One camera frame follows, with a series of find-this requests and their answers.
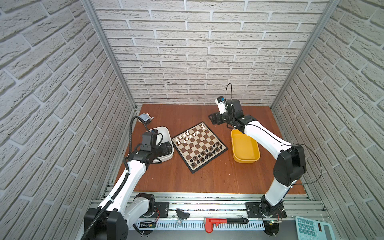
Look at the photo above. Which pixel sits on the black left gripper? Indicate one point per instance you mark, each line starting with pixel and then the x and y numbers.
pixel 167 147

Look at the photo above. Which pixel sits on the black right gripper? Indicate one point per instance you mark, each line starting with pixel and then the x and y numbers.
pixel 215 118

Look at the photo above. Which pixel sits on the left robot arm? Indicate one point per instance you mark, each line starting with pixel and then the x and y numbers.
pixel 114 216

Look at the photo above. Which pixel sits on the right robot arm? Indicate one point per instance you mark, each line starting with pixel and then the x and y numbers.
pixel 290 163

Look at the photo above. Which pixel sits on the folding chess board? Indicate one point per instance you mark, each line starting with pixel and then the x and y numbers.
pixel 198 147

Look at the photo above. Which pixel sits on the white plastic bin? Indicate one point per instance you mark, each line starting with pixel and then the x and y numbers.
pixel 164 136

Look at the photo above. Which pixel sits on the grey pencil sharpener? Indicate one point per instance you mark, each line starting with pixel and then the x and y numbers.
pixel 146 118

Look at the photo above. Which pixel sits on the yellow plastic bin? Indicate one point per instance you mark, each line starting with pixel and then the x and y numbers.
pixel 245 149

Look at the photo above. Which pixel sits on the red black clamp tool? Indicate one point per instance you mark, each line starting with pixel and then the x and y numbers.
pixel 211 222

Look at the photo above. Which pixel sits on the teal calculator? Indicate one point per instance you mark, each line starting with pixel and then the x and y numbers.
pixel 308 229

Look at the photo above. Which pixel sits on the small black bracket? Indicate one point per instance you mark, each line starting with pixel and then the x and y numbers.
pixel 181 216

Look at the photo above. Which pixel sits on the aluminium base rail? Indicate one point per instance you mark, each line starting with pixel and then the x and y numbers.
pixel 226 206

